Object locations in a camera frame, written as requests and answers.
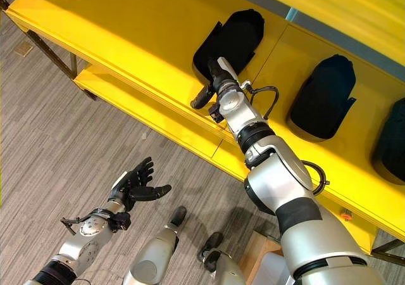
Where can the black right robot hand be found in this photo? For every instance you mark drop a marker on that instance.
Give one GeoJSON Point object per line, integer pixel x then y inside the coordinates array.
{"type": "Point", "coordinates": [228, 71]}

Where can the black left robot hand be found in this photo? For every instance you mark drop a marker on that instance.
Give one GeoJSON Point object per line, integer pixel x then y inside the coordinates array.
{"type": "Point", "coordinates": [139, 183]}

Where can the black sole-shaped part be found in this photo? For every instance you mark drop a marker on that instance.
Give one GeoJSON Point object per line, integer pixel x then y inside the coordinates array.
{"type": "Point", "coordinates": [392, 142]}
{"type": "Point", "coordinates": [326, 101]}
{"type": "Point", "coordinates": [234, 41]}

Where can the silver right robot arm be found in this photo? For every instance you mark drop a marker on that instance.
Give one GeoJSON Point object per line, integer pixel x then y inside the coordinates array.
{"type": "Point", "coordinates": [284, 183]}

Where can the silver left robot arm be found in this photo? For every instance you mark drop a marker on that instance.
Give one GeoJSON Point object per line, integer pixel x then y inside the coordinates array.
{"type": "Point", "coordinates": [90, 234]}

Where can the yellow shelf board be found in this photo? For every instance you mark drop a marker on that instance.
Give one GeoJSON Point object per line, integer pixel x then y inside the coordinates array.
{"type": "Point", "coordinates": [158, 117]}
{"type": "Point", "coordinates": [142, 22]}
{"type": "Point", "coordinates": [348, 3]}

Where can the white plastic box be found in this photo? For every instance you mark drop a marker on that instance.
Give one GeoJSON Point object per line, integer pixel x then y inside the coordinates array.
{"type": "Point", "coordinates": [272, 269]}

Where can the black metal shelf strut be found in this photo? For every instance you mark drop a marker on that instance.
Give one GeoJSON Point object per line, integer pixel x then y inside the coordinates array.
{"type": "Point", "coordinates": [387, 250]}
{"type": "Point", "coordinates": [3, 0]}
{"type": "Point", "coordinates": [50, 51]}

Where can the dark left robot foot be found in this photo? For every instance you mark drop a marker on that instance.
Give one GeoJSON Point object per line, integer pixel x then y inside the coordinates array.
{"type": "Point", "coordinates": [179, 214]}

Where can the dark robot foot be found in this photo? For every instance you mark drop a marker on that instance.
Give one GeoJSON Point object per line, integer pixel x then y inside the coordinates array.
{"type": "Point", "coordinates": [211, 242]}
{"type": "Point", "coordinates": [179, 214]}

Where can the silver left robot leg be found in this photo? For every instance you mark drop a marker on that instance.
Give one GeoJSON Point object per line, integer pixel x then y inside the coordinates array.
{"type": "Point", "coordinates": [155, 256]}

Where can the silver robot leg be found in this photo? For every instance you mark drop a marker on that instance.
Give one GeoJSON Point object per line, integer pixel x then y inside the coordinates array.
{"type": "Point", "coordinates": [155, 256]}
{"type": "Point", "coordinates": [229, 270]}

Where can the dark right robot foot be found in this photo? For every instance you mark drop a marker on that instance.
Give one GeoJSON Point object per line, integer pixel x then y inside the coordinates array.
{"type": "Point", "coordinates": [211, 242]}

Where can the silver right robot leg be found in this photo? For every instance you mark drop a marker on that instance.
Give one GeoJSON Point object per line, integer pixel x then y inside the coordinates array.
{"type": "Point", "coordinates": [229, 270]}

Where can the brass floor outlet plate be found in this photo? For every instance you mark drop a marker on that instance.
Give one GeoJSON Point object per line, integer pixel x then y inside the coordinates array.
{"type": "Point", "coordinates": [24, 48]}

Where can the orange round button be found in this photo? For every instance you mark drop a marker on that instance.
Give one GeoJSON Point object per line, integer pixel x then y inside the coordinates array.
{"type": "Point", "coordinates": [346, 215]}

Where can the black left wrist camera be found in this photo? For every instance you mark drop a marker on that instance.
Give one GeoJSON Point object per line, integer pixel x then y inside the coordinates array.
{"type": "Point", "coordinates": [121, 220]}

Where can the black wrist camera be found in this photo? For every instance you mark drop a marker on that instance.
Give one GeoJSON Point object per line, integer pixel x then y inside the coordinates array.
{"type": "Point", "coordinates": [121, 220]}
{"type": "Point", "coordinates": [216, 113]}

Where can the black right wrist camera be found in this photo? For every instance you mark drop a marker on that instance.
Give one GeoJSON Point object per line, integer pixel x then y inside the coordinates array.
{"type": "Point", "coordinates": [216, 113]}

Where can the teal shelf bracket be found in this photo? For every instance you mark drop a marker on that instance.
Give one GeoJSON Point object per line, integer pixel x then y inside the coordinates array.
{"type": "Point", "coordinates": [291, 14]}

